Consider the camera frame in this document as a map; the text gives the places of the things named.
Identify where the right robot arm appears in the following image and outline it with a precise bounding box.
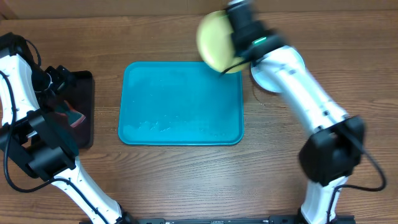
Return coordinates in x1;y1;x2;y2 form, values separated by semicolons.
225;1;364;223

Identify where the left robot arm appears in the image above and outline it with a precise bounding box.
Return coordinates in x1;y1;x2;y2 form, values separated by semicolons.
1;33;134;224

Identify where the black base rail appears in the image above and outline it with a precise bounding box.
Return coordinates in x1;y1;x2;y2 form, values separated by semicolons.
79;214;356;224

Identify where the teal plastic tray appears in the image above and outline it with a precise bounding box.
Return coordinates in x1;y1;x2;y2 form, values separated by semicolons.
118;62;244;146

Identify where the light blue plate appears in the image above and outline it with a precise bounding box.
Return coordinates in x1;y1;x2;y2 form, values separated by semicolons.
251;45;305;94

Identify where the black rectangular tray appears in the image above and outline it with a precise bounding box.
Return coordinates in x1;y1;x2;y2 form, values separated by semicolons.
53;71;95;149

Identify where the yellow-green plate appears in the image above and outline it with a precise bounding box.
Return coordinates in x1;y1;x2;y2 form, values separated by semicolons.
196;11;249;73

